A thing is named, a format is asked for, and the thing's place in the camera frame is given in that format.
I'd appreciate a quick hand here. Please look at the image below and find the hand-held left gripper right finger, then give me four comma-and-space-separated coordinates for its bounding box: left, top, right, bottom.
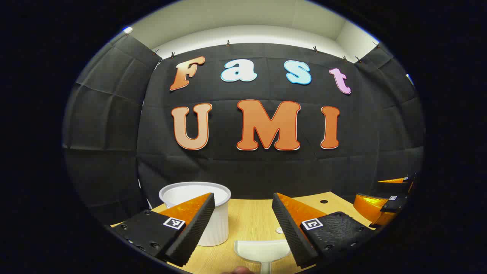
271, 192, 377, 269

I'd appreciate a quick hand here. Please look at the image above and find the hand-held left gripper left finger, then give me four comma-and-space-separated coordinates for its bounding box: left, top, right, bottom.
113, 192, 216, 268

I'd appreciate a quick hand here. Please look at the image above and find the white ribbed garbage bin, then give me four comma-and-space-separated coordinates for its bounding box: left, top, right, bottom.
159, 182, 232, 247

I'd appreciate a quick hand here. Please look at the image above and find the white plastic dustpan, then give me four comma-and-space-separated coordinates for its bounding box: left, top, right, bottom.
233, 239, 293, 274

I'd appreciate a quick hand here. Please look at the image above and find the wooden desktop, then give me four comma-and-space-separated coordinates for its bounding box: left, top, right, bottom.
110, 191, 375, 274

